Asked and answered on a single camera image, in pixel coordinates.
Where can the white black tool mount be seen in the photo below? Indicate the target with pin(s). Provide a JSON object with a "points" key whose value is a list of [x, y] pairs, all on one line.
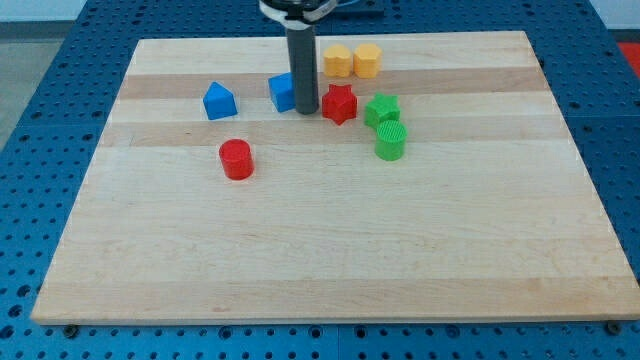
{"points": [[297, 12]]}

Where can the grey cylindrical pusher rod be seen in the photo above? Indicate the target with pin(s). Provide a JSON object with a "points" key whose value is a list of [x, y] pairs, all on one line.
{"points": [[301, 45]]}

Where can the blue cube block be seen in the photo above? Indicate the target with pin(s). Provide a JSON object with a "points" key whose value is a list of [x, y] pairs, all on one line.
{"points": [[281, 92]]}

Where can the blue triangle block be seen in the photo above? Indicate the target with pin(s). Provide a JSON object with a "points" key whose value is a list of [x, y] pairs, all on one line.
{"points": [[219, 102]]}

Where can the yellow heart block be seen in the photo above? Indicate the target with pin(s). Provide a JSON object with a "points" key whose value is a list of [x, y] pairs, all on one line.
{"points": [[337, 61]]}

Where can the yellow hexagon block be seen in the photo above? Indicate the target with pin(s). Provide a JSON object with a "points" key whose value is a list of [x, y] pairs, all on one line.
{"points": [[367, 60]]}

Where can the red star block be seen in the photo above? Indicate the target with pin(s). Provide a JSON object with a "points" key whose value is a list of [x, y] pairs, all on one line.
{"points": [[339, 104]]}

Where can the green star block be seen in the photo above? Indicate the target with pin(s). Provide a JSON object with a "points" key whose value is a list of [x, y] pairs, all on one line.
{"points": [[382, 108]]}

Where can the red cylinder block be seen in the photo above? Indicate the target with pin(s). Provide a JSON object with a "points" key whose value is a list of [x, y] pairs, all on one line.
{"points": [[236, 159]]}

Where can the green cylinder block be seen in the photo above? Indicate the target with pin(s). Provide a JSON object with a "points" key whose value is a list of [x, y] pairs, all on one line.
{"points": [[390, 140]]}

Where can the wooden board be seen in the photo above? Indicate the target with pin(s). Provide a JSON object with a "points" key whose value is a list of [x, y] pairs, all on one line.
{"points": [[490, 215]]}

